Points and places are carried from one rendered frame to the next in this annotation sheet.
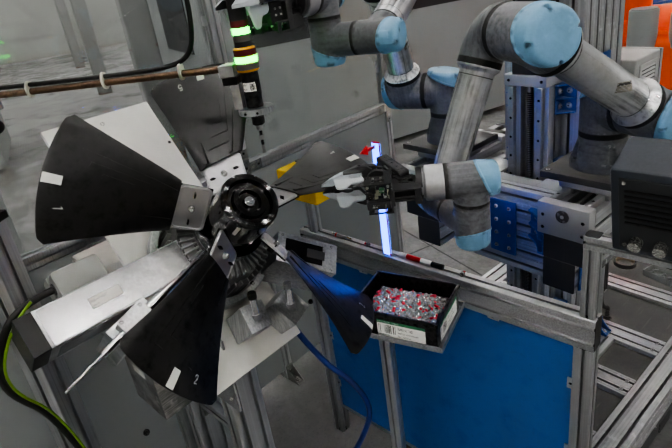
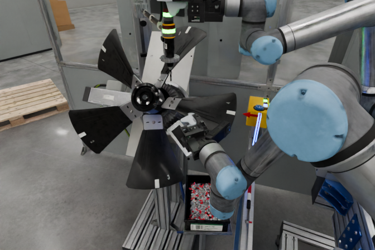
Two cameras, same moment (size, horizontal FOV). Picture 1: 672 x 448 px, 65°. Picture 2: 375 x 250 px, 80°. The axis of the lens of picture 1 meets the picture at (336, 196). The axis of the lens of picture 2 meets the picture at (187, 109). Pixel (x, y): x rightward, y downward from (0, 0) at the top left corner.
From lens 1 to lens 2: 0.92 m
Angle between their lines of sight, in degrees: 54
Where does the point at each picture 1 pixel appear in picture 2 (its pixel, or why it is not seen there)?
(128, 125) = not seen: hidden behind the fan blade
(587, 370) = not seen: outside the picture
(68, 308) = (97, 93)
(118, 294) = (111, 99)
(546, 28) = (287, 113)
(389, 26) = (258, 43)
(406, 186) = (193, 144)
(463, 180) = (210, 169)
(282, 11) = (199, 9)
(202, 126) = not seen: hidden behind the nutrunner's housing
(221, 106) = (179, 49)
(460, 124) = (263, 140)
